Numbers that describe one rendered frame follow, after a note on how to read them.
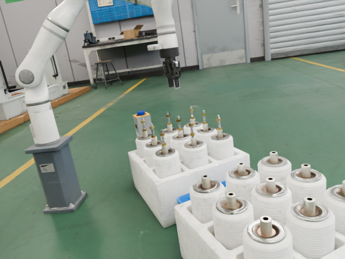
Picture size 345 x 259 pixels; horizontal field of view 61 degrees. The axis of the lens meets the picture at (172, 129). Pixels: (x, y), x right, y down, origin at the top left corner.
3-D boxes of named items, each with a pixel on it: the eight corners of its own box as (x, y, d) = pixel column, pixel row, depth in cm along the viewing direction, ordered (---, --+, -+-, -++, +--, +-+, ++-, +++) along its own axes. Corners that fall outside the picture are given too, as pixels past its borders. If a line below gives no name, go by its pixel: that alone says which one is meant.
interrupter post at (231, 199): (230, 210, 68) (229, 198, 67) (224, 205, 70) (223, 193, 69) (238, 207, 69) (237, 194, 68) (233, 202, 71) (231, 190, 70)
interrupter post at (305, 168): (306, 179, 76) (306, 168, 75) (299, 176, 78) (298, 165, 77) (312, 177, 77) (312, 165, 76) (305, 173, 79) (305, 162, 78)
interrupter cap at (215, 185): (201, 197, 75) (200, 195, 75) (188, 186, 82) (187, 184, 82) (226, 188, 78) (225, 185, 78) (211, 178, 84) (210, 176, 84)
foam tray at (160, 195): (163, 228, 106) (155, 184, 100) (134, 186, 141) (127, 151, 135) (252, 195, 119) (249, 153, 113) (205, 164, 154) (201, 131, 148)
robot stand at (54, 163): (43, 214, 128) (23, 150, 119) (59, 196, 142) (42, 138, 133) (74, 211, 126) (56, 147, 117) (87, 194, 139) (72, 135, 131)
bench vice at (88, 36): (90, 45, 546) (88, 32, 539) (99, 44, 544) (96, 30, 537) (81, 46, 507) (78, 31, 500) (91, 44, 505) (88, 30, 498)
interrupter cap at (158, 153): (154, 151, 111) (154, 150, 111) (173, 148, 112) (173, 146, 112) (156, 159, 104) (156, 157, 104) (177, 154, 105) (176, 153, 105)
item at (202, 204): (207, 258, 79) (199, 199, 74) (190, 239, 87) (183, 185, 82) (236, 244, 82) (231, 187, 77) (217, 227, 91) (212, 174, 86)
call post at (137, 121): (147, 177, 149) (136, 117, 140) (142, 171, 155) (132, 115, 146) (159, 172, 151) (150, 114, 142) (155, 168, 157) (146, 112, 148)
